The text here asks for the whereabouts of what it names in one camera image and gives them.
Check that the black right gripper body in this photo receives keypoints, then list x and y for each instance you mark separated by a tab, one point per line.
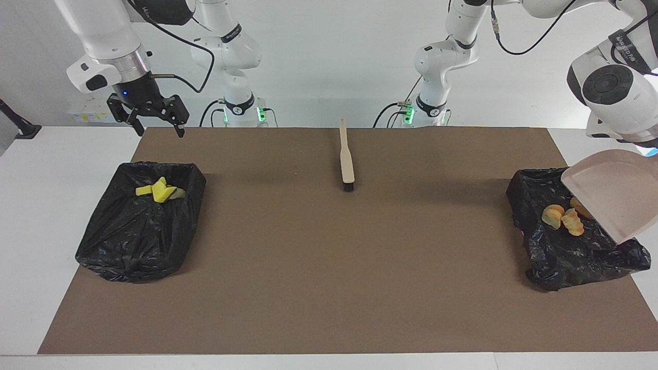
144	97

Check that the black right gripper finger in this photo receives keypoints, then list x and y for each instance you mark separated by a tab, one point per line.
180	129
140	127

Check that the pale chip piece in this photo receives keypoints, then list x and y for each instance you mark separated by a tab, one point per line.
572	223
552	216

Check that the white cardboard box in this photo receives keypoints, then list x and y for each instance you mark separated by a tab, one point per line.
87	115

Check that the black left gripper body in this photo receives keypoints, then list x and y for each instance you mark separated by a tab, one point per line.
645	143

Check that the yellow sponge piece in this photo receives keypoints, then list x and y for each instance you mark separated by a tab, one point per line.
163	192
144	190

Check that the beige plastic dustpan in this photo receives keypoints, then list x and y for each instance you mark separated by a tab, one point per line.
622	195

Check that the brown table mat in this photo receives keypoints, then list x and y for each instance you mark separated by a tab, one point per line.
257	308

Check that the tan sponge chunk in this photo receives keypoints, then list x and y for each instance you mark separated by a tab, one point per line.
180	193

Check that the beige hand brush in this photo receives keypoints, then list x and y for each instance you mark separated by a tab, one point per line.
347	159

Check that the black camera stand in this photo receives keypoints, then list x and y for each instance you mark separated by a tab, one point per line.
25	129

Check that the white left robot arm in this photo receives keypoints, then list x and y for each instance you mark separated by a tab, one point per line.
611	87

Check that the bin with black bag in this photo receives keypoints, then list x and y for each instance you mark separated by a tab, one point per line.
139	236
555	252

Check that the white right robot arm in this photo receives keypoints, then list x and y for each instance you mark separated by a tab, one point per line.
108	31

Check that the brown peanut-shaped piece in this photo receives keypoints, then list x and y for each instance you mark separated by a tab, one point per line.
578	205

